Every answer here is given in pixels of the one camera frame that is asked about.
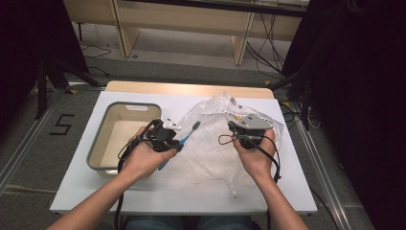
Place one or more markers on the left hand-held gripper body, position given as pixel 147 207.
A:
pixel 161 137

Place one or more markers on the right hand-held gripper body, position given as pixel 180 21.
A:
pixel 252 127

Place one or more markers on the blue toothbrush black bristles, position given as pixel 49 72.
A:
pixel 189 134

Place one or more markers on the white smiley plastic bag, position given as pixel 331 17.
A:
pixel 207 153

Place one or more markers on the grey storage bin beige inside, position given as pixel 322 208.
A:
pixel 124 134

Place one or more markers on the person's left hand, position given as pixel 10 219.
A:
pixel 142 159

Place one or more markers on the person's right hand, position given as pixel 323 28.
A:
pixel 257 159

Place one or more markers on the black metal stand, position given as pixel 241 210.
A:
pixel 41 86
pixel 303 92

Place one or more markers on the black curtain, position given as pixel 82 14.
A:
pixel 32 38
pixel 357 96

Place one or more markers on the long wooden desk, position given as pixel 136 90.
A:
pixel 178 19

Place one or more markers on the aluminium floor rail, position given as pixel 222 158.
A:
pixel 325 179
pixel 22 153

